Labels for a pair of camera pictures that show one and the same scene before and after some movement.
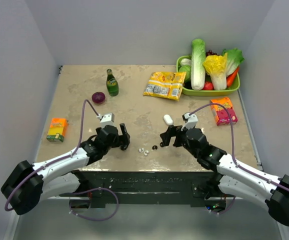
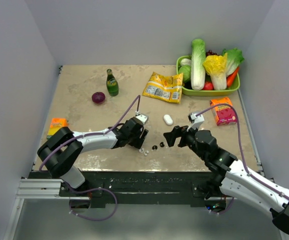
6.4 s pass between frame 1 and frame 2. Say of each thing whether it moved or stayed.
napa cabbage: stayed
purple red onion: stayed
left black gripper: moved
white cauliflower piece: stayed
